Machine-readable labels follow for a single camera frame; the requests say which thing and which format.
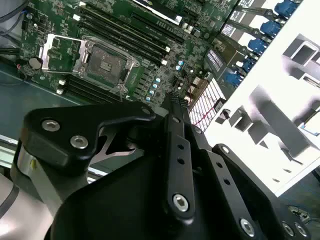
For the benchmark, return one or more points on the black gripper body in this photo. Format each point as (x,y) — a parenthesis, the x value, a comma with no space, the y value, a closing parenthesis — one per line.
(112,212)

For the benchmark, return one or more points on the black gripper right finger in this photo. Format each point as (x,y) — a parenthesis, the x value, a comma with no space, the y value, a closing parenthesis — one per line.
(232,200)

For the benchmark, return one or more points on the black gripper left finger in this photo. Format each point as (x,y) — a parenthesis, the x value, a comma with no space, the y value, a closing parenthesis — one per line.
(37,140)

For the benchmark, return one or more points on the thin metal locking lever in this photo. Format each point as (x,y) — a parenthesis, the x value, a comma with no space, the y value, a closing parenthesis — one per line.
(121,93)

